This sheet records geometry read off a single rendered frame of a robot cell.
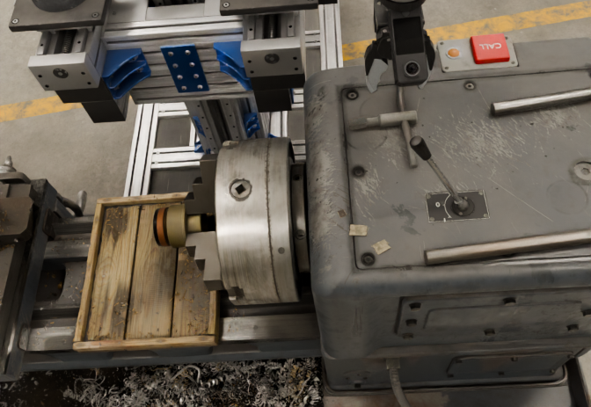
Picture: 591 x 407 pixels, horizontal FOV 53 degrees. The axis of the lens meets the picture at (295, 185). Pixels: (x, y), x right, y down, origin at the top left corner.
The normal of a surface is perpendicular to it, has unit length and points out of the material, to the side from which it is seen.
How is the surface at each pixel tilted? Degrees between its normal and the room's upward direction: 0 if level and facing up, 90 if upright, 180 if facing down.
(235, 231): 33
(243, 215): 24
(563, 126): 0
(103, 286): 0
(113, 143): 0
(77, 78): 90
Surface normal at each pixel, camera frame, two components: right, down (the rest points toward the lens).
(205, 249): -0.10, -0.62
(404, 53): -0.03, -0.03
